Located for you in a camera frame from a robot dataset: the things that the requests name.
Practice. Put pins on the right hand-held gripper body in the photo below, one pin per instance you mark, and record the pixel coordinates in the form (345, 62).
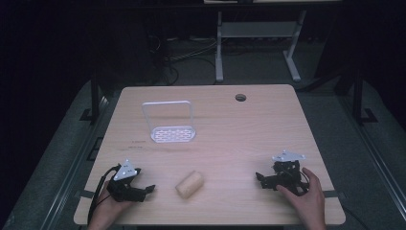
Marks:
(288, 174)

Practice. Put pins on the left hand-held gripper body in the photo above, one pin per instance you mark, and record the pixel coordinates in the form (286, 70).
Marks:
(123, 187)

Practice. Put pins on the person's left hand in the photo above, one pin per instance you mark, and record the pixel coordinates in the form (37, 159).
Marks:
(107, 207)

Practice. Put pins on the person's right hand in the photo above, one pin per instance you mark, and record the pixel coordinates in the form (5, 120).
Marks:
(308, 201)

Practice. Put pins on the tan bread roll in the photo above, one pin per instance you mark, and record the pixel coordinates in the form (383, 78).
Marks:
(190, 184)

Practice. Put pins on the black metal stand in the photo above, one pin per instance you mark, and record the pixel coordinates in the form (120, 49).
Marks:
(95, 96)
(359, 96)

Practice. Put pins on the grey table edge bracket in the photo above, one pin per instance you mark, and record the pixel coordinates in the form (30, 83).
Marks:
(333, 194)
(85, 194)

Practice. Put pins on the white metal desk frame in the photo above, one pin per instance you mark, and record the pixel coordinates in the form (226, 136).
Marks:
(255, 30)

